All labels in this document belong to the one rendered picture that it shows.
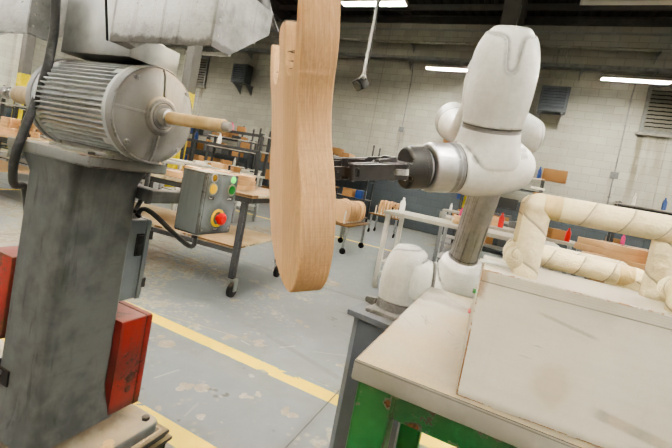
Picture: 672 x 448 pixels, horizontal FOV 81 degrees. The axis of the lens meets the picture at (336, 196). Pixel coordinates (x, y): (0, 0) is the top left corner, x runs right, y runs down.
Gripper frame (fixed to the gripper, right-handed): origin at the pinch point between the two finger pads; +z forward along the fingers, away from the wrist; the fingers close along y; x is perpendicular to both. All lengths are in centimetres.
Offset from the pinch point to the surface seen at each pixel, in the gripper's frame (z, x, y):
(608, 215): -30.7, -2.8, -26.9
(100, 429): 51, -85, 56
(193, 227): 23, -26, 63
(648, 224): -33.8, -3.4, -29.4
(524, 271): -23.2, -10.8, -22.9
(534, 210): -24.4, -3.1, -22.0
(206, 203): 19, -18, 64
